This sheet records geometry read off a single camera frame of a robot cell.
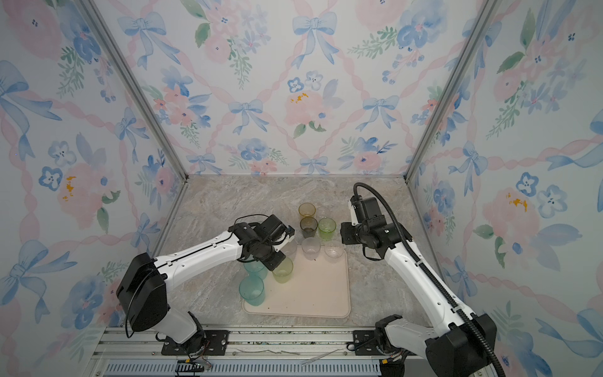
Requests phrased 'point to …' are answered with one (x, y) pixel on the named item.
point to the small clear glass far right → (334, 248)
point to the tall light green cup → (283, 272)
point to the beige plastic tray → (320, 287)
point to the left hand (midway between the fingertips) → (278, 257)
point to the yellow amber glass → (307, 209)
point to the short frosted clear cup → (311, 247)
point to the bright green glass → (327, 227)
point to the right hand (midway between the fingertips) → (347, 229)
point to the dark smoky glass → (308, 226)
